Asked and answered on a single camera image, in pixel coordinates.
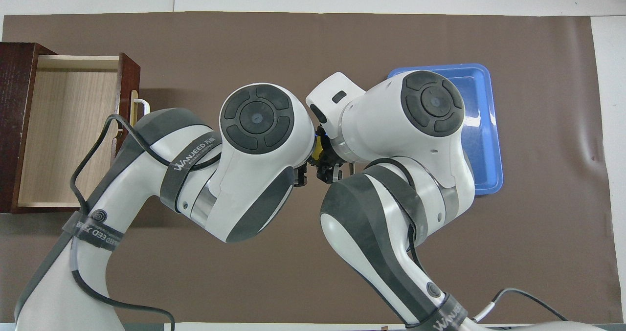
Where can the brown paper mat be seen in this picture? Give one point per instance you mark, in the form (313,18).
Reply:
(538,248)

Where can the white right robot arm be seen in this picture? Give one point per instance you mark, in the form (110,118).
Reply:
(391,125)

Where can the yellow cube block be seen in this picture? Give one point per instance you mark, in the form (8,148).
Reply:
(318,147)

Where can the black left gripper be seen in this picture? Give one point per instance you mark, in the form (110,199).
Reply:
(301,174)

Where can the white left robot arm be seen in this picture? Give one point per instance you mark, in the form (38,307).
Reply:
(146,184)

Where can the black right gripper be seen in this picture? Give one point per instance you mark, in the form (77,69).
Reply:
(328,167)

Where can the dark wooden cabinet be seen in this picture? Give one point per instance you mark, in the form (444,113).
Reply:
(12,125)

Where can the blue plastic tray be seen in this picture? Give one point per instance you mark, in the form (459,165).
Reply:
(481,125)

